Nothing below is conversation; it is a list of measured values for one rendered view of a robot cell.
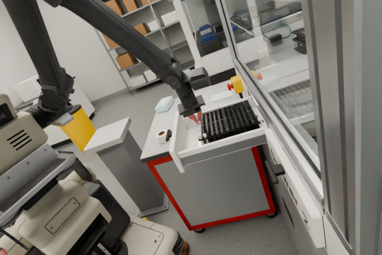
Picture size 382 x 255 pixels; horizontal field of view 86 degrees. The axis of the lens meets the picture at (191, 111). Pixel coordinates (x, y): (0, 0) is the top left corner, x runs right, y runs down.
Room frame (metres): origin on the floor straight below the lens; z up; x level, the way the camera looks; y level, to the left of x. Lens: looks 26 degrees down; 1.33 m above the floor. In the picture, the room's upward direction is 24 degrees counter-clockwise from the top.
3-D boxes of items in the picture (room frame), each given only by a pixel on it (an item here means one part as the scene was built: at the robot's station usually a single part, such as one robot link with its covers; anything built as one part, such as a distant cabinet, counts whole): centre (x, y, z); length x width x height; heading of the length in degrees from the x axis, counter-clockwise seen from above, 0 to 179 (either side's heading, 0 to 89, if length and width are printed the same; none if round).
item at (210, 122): (0.69, -0.11, 0.87); 0.22 x 0.18 x 0.06; 78
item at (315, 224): (0.36, -0.16, 0.87); 0.29 x 0.02 x 0.11; 168
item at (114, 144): (1.37, 0.61, 0.38); 0.30 x 0.30 x 0.76; 82
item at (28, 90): (4.00, 2.33, 0.61); 1.15 x 0.72 x 1.22; 172
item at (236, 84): (0.99, -0.28, 0.88); 0.07 x 0.05 x 0.07; 168
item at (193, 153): (0.69, -0.12, 0.86); 0.40 x 0.26 x 0.06; 78
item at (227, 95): (1.15, -0.21, 0.77); 0.13 x 0.09 x 0.02; 76
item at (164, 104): (1.38, 0.15, 0.78); 0.15 x 0.10 x 0.04; 155
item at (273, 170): (0.36, -0.13, 0.91); 0.07 x 0.04 x 0.01; 168
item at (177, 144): (0.73, 0.09, 0.87); 0.29 x 0.02 x 0.11; 168
